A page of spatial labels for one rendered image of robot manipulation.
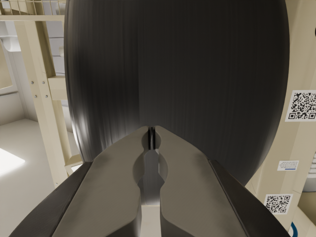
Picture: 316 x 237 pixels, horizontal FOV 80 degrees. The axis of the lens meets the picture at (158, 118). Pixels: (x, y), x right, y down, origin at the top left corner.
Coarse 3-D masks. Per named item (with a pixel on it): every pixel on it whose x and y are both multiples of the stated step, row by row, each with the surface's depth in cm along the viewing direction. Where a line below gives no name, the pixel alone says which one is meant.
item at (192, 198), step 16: (160, 128) 12; (160, 144) 10; (176, 144) 10; (160, 160) 10; (176, 160) 9; (192, 160) 9; (176, 176) 8; (192, 176) 8; (208, 176) 8; (160, 192) 8; (176, 192) 8; (192, 192) 8; (208, 192) 8; (224, 192) 8; (160, 208) 7; (176, 208) 7; (192, 208) 7; (208, 208) 7; (224, 208) 7; (160, 224) 8; (176, 224) 6; (192, 224) 6; (208, 224) 6; (224, 224) 6; (240, 224) 6
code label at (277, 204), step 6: (270, 198) 53; (276, 198) 53; (282, 198) 53; (288, 198) 53; (264, 204) 54; (270, 204) 54; (276, 204) 54; (282, 204) 54; (288, 204) 54; (270, 210) 54; (276, 210) 54; (282, 210) 54
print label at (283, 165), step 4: (296, 160) 48; (280, 164) 49; (284, 164) 49; (288, 164) 49; (292, 164) 49; (296, 164) 49; (280, 168) 49; (284, 168) 49; (288, 168) 49; (292, 168) 49; (296, 168) 49
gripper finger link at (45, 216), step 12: (84, 168) 9; (72, 180) 8; (60, 192) 8; (72, 192) 8; (48, 204) 7; (60, 204) 7; (36, 216) 7; (48, 216) 7; (60, 216) 7; (24, 228) 6; (36, 228) 6; (48, 228) 6
